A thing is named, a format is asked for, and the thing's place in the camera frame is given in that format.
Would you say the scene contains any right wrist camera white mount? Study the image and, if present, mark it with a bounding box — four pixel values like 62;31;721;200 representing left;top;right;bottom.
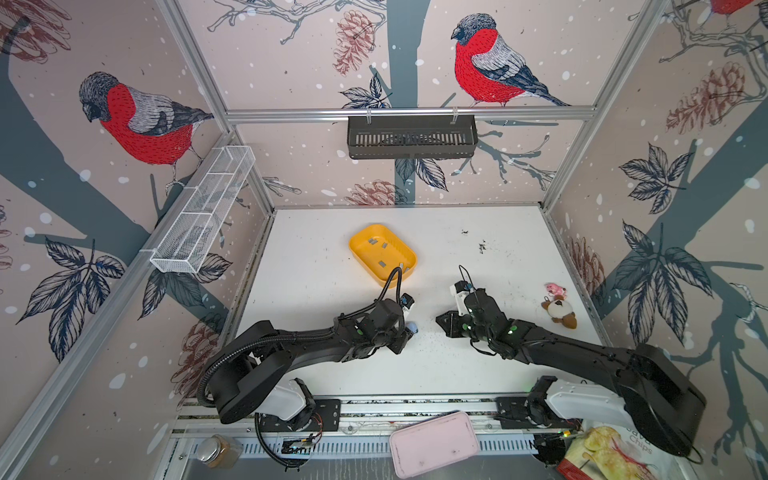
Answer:
450;280;474;316

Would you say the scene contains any red cassava chips bag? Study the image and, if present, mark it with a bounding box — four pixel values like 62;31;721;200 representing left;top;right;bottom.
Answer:
556;423;671;479

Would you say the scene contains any glass spice jar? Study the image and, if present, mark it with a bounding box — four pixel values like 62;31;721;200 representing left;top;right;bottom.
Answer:
195;434;243;469

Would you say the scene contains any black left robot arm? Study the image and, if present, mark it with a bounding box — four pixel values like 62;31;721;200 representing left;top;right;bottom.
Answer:
195;294;417;431

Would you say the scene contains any yellow plastic tray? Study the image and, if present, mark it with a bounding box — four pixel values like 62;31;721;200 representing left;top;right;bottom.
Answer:
348;224;418;286

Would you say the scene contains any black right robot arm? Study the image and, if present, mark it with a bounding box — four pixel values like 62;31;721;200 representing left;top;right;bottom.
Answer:
436;288;706;457

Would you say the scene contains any white mesh wall shelf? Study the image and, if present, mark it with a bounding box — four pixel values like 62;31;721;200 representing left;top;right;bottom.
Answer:
150;145;255;274

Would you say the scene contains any pink plastic lid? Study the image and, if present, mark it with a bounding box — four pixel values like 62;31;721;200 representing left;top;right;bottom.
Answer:
389;411;480;479

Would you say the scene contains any black hanging wire basket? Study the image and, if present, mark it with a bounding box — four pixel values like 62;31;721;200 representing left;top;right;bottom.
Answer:
347;115;478;160

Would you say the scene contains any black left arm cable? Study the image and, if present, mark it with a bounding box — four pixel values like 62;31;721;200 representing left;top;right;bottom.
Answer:
194;266;404;409

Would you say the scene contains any brown plush toy keychain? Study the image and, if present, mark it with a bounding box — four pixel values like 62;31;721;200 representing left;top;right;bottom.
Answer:
541;283;578;330

